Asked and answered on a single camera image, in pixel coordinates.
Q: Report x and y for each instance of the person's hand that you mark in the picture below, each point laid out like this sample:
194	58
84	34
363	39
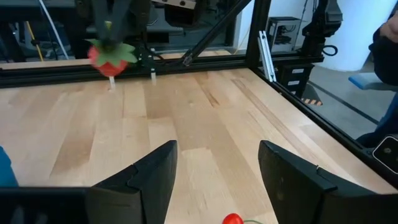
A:
390	31

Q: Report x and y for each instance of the person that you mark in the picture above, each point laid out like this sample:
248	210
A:
385	62

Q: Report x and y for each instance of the grey computer case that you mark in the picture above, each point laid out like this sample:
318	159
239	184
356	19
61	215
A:
283	34

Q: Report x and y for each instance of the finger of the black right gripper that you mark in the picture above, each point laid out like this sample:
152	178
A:
101	18
121	15

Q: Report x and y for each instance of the black aluminium table frame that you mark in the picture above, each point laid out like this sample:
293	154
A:
62	73

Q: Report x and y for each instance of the black drawer unit white labels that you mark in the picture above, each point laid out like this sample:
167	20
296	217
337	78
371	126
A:
295	79

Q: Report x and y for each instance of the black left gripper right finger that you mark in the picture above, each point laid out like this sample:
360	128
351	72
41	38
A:
289	186

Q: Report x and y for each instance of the silver aluminium extrusion bar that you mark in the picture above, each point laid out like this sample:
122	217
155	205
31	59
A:
266	56

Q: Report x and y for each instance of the small red toy cherry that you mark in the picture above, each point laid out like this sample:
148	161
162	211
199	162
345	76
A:
232	219

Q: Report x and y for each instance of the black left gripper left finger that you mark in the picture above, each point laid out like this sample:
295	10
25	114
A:
149	186

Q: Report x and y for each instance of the red toy strawberry green leaves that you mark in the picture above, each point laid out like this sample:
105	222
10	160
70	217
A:
110	67

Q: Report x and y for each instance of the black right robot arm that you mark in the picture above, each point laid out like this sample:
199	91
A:
141	18

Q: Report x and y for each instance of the teal plastic tupperware container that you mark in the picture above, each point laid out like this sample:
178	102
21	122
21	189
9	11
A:
6	171

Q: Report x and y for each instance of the black equipment stand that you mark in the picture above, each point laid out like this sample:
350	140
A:
323	21

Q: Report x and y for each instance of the silver metal plate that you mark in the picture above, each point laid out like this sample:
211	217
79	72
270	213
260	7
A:
177	3

